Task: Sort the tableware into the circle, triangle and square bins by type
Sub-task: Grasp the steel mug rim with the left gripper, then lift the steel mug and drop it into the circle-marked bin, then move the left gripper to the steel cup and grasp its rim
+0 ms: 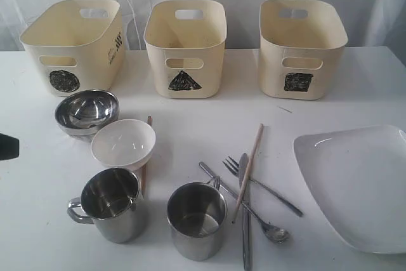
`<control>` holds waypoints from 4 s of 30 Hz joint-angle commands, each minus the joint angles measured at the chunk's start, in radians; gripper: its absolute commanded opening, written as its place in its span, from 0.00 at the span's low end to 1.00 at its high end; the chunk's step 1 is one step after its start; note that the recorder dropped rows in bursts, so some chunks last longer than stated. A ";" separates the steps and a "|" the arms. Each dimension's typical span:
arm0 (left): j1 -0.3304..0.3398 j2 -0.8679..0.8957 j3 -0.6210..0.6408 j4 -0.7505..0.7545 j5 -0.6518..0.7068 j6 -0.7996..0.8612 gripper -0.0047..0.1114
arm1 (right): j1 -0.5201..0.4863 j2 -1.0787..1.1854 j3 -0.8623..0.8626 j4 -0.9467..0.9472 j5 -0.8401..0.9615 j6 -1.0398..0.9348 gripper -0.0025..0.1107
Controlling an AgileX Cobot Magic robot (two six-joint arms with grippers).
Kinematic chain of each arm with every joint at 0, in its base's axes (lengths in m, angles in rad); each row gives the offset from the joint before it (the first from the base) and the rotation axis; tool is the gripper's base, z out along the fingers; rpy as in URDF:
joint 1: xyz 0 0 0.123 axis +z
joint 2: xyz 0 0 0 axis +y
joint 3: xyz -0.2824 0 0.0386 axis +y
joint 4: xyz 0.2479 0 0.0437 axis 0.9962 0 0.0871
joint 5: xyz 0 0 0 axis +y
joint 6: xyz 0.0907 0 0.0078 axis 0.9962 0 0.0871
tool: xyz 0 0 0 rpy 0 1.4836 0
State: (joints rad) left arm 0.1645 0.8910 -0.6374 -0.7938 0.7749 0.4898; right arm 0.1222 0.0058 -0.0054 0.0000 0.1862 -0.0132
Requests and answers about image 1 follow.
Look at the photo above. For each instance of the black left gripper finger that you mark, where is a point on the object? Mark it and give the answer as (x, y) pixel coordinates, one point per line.
(9, 147)

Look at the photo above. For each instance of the stainless steel bowl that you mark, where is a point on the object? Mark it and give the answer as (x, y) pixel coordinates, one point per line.
(83, 114)

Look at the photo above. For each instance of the steel mug with loop handle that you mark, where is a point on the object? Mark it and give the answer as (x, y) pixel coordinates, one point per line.
(112, 201)

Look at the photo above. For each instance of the white plastic bowl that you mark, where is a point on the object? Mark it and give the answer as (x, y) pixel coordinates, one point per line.
(126, 143)

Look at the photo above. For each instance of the steel mug with wire handle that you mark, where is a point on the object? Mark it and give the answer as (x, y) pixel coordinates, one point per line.
(196, 213)

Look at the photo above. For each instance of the steel table knife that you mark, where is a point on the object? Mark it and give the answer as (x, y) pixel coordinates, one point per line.
(246, 221)

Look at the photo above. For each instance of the cream bin with black circle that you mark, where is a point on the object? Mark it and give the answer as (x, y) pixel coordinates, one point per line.
(76, 45)

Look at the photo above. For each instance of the wooden chopstick left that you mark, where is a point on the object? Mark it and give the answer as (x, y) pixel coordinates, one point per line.
(144, 168)

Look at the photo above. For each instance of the wooden chopstick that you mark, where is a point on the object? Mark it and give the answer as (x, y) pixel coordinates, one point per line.
(144, 168)
(248, 172)

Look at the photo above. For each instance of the cream bin with black triangle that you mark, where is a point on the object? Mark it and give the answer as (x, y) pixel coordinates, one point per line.
(185, 41)

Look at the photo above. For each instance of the steel fork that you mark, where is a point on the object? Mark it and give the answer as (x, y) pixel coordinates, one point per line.
(233, 166)

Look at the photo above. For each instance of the wooden chopstick right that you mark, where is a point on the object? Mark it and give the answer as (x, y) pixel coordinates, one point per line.
(248, 172)

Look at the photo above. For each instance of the steel spoon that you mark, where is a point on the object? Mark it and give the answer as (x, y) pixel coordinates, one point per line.
(273, 233)

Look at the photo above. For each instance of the cream bin with black square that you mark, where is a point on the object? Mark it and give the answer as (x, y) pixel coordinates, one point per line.
(301, 44)

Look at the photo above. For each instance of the white square plate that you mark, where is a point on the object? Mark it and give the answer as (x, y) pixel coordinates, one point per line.
(357, 179)

